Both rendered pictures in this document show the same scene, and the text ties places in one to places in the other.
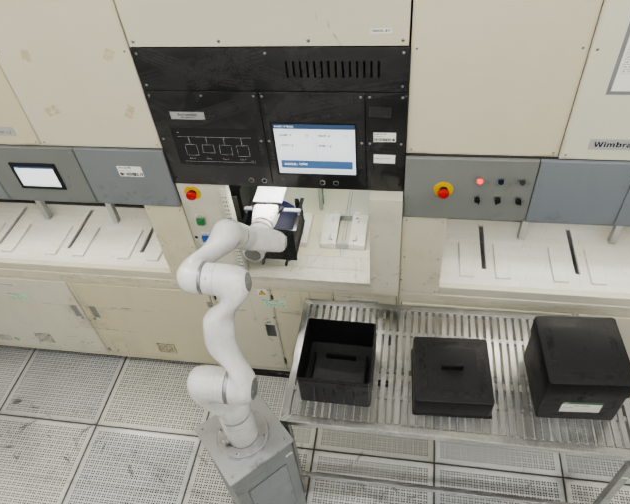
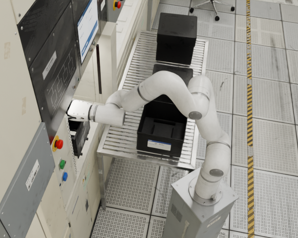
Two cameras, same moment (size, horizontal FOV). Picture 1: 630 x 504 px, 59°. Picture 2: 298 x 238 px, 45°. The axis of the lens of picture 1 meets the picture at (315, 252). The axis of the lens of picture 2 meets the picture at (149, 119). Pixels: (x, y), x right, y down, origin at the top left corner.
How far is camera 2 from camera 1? 1.99 m
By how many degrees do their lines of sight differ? 61
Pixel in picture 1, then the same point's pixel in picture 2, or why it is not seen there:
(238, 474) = (232, 192)
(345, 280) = not seen: hidden behind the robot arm
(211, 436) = (207, 210)
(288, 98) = not seen: outside the picture
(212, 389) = (228, 152)
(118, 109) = (18, 113)
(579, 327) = (165, 22)
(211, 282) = (208, 90)
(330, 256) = not seen: hidden behind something
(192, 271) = (202, 97)
